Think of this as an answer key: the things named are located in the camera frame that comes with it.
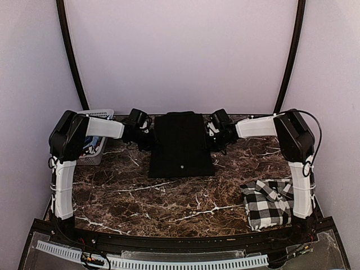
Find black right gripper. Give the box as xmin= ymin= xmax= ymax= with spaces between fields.
xmin=201 ymin=131 xmax=232 ymax=152

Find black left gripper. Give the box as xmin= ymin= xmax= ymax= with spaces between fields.
xmin=130 ymin=128 xmax=162 ymax=151

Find black long sleeve shirt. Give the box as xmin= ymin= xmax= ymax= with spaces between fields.
xmin=148 ymin=111 xmax=215 ymax=178

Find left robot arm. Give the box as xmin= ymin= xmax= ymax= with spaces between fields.
xmin=48 ymin=109 xmax=156 ymax=221

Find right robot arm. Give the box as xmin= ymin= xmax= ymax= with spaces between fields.
xmin=206 ymin=109 xmax=322 ymax=219

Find blue clothes in basket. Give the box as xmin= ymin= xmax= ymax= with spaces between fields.
xmin=80 ymin=136 xmax=102 ymax=157

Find grey plastic laundry basket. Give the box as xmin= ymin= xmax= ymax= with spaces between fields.
xmin=76 ymin=109 xmax=114 ymax=165

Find black white plaid shirt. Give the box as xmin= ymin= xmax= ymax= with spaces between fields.
xmin=240 ymin=179 xmax=294 ymax=231

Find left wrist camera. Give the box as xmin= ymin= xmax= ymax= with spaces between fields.
xmin=140 ymin=117 xmax=152 ymax=133

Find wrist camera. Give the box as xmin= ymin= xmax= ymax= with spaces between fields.
xmin=206 ymin=122 xmax=219 ymax=137
xmin=140 ymin=117 xmax=152 ymax=133

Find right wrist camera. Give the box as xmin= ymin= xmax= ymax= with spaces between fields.
xmin=206 ymin=122 xmax=219 ymax=137

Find black front rail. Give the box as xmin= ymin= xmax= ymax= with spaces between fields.
xmin=43 ymin=223 xmax=310 ymax=254

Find white slotted cable duct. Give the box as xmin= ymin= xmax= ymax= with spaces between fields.
xmin=35 ymin=240 xmax=268 ymax=270

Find left black frame post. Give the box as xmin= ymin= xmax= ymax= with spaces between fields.
xmin=56 ymin=0 xmax=89 ymax=110

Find black frame post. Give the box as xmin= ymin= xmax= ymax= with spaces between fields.
xmin=273 ymin=0 xmax=306 ymax=114
xmin=56 ymin=0 xmax=89 ymax=110

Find right black frame post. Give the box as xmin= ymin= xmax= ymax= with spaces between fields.
xmin=273 ymin=0 xmax=306 ymax=114

